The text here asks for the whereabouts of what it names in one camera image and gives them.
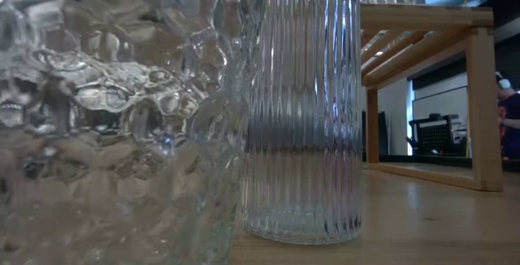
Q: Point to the person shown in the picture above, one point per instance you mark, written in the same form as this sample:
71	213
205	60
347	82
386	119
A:
510	118

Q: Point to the wooden slatted shelf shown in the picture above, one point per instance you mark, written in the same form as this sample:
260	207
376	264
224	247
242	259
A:
483	114

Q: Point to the black perforated metal cart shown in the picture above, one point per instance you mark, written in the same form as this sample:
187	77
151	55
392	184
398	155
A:
436	139

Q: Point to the large clear hammered glass vase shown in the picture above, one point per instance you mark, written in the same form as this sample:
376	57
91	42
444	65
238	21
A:
101	114

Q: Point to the clear fluted cylinder glass vase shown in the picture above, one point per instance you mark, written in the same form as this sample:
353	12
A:
308	135

